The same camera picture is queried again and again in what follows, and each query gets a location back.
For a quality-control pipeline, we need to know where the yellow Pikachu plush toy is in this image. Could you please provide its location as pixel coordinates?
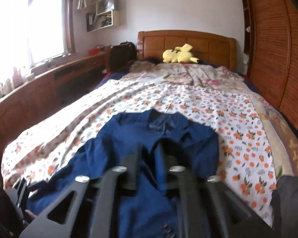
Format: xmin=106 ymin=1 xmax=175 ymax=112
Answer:
xmin=162 ymin=44 xmax=199 ymax=63

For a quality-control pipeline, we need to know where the long wooden desk cabinet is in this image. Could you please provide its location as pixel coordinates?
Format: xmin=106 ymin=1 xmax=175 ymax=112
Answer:
xmin=0 ymin=53 xmax=106 ymax=163

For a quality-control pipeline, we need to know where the black backpack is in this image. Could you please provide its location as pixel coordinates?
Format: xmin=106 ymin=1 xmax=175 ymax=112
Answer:
xmin=106 ymin=41 xmax=138 ymax=73

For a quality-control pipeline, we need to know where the navy blue blazer jacket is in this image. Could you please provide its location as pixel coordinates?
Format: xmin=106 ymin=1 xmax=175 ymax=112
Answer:
xmin=27 ymin=110 xmax=219 ymax=237

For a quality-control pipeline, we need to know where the white wall shelf unit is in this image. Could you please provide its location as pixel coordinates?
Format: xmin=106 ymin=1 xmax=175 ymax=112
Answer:
xmin=86 ymin=0 xmax=120 ymax=32

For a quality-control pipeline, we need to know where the wooden bed headboard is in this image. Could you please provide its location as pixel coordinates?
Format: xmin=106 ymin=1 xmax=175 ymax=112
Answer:
xmin=136 ymin=30 xmax=238 ymax=71

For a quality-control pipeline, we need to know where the red bowl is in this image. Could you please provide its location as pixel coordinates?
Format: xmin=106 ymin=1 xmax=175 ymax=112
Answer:
xmin=88 ymin=47 xmax=102 ymax=56

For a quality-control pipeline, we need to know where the pink floral quilt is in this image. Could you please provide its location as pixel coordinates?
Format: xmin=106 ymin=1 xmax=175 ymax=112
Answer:
xmin=127 ymin=61 xmax=249 ymax=95

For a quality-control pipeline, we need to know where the wooden louvred wardrobe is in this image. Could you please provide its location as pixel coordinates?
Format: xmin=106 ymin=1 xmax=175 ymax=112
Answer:
xmin=247 ymin=0 xmax=298 ymax=130

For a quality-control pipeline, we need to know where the orange floral bed sheet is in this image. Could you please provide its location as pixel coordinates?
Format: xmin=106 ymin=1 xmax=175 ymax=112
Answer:
xmin=1 ymin=80 xmax=276 ymax=225

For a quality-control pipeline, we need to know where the window with brown frame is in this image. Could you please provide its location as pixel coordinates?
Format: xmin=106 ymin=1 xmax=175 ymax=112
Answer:
xmin=0 ymin=0 xmax=75 ymax=82

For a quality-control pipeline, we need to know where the folded grey clothes pile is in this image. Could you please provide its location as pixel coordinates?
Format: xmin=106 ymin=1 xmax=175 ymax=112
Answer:
xmin=270 ymin=175 xmax=298 ymax=237

